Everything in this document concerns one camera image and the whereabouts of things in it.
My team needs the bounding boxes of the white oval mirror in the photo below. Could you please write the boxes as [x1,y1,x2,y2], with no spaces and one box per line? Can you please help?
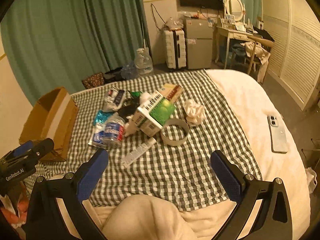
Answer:
[224,0,247,23]

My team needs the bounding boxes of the blue crumpled plastic wrap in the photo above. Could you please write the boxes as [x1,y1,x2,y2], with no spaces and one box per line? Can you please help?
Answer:
[121,61,138,79]

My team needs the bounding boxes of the black clothing on table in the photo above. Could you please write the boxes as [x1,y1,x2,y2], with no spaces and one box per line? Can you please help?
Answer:
[252,26,274,40]

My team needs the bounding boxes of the cream lace cloth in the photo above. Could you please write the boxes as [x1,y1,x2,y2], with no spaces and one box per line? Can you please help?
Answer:
[182,99,207,127]

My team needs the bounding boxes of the black floor bag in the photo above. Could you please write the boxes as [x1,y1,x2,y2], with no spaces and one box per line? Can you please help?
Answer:
[104,67,125,83]

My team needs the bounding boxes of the grey mini fridge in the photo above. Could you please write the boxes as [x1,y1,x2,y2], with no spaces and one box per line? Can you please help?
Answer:
[184,18,213,70]

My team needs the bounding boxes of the white dressing table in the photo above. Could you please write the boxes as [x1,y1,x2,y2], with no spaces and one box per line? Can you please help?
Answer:
[215,21,263,69]

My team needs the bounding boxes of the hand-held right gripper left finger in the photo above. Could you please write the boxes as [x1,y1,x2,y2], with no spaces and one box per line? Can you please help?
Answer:
[26,148,109,240]

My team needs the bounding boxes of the green white carton box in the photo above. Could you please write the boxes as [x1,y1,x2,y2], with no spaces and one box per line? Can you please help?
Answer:
[134,91,177,138]

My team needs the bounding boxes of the narrow green curtain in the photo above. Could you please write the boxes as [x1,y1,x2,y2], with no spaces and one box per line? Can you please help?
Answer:
[226,0,262,24]

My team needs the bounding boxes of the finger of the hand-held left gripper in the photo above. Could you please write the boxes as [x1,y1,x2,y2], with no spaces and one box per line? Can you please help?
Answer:
[25,138,55,161]
[5,141,34,159]

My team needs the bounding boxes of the black small item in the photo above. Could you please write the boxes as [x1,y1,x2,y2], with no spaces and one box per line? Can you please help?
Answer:
[117,105,137,120]

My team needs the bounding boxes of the silver smartphone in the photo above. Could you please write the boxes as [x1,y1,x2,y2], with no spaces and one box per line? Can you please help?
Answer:
[267,114,288,154]

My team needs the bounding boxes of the white suitcase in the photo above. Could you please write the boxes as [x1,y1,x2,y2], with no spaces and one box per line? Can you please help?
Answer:
[164,29,187,70]

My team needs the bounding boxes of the white louvred wardrobe doors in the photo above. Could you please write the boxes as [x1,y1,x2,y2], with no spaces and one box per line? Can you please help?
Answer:
[260,0,320,110]

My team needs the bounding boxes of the blue white wrapper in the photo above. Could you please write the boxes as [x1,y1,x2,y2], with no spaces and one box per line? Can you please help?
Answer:
[88,127,108,150]

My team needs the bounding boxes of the white tape roll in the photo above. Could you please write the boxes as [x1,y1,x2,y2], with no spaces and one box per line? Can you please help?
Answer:
[160,119,190,146]

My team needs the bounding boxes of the brown cardboard box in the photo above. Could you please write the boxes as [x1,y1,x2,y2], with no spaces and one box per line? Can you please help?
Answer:
[19,87,79,162]

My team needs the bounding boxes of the green checkered cloth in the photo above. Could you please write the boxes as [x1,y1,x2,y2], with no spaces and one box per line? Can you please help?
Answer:
[25,69,263,212]

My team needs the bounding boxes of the brown patterned bag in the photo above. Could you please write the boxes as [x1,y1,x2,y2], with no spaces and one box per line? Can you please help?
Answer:
[82,72,105,89]

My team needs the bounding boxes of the white printed tube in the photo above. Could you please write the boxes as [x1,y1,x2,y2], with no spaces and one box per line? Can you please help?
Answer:
[122,138,157,167]

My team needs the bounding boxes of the large clear water jug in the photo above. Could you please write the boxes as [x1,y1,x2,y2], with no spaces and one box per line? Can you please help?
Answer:
[134,48,153,77]

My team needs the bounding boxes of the crumpled silver packet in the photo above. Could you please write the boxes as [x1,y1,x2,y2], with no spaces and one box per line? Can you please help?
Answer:
[104,86,127,112]

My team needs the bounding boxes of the red yellow flat box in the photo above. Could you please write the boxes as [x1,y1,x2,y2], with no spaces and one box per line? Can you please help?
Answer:
[159,84,183,103]

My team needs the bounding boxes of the clear plastic bag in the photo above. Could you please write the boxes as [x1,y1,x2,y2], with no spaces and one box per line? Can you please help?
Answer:
[164,17,184,30]

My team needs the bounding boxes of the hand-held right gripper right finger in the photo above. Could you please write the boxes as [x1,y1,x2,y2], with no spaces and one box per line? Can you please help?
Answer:
[210,150,293,240]

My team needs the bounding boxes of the wooden chair with clothes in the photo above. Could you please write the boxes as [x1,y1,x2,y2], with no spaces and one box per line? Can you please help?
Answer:
[241,41,272,83]

